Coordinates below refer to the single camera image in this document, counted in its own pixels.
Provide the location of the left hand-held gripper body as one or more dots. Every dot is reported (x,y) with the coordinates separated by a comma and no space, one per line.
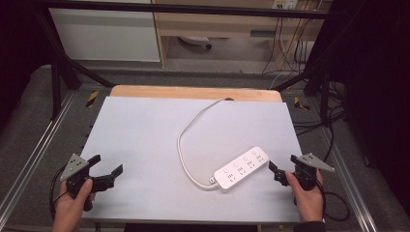
(74,165)

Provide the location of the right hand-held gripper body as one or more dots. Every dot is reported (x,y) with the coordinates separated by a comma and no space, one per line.
(307,175)

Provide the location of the person's right hand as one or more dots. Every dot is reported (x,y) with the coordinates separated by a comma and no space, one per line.
(309,203)

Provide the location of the person's left hand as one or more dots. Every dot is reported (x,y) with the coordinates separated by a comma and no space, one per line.
(69,209)

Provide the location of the yellow black hazard tape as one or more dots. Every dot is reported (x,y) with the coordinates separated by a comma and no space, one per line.
(300,103)
(92,99)

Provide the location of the black curtain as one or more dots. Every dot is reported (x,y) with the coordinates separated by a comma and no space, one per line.
(377,80)
(19,48)

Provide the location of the white cabinet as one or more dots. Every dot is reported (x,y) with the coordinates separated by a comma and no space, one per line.
(103,35)

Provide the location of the white power strip under desk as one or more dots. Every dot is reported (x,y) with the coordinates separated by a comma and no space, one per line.
(195,40)

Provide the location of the light wooden desk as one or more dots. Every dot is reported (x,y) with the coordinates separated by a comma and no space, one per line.
(212,24)

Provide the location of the aluminium floor rail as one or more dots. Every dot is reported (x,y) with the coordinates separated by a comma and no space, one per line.
(351,190)
(35,151)

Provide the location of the wall socket panel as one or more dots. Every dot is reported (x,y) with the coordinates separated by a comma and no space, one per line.
(285,4)

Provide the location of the black metal frame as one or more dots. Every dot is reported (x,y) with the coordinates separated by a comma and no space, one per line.
(193,9)

